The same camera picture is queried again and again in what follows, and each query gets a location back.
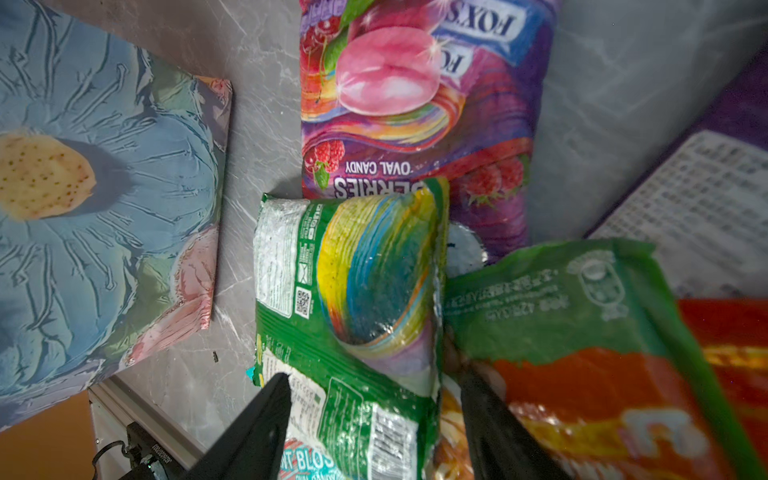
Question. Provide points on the red snack packet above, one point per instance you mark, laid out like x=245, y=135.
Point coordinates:
x=733, y=337

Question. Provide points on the green rainbow candy bag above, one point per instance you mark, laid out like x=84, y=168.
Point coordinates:
x=348, y=306

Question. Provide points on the orange green noodle snack bag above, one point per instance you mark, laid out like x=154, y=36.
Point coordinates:
x=585, y=344

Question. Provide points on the purple Fox's berries candy bag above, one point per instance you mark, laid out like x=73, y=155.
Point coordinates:
x=394, y=92

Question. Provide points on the floral paper gift bag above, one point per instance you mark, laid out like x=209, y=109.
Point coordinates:
x=112, y=169

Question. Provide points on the teal Fox's fruit candy bag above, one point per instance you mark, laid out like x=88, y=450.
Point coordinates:
x=301, y=462

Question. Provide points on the purple snack packet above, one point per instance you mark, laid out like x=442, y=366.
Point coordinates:
x=704, y=202

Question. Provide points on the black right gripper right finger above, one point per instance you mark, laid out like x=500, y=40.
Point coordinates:
x=499, y=445

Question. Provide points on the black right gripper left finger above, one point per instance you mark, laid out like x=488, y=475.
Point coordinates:
x=252, y=447

